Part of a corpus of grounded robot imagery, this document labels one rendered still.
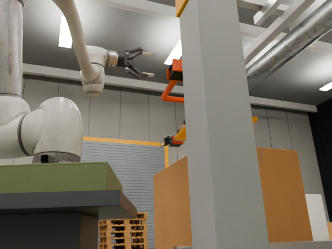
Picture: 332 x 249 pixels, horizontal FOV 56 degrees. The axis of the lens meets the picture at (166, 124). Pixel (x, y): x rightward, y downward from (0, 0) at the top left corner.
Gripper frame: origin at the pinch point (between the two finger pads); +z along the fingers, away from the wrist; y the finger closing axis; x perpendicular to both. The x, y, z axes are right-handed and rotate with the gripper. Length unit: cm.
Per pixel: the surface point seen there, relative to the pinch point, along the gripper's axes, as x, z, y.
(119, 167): -889, 156, -138
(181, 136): 12.3, 11.1, 46.6
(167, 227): 16, 1, 90
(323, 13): -238, 452, -338
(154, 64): -727, 238, -461
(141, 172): -892, 233, -124
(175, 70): 56, -8, 36
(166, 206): 15, 1, 81
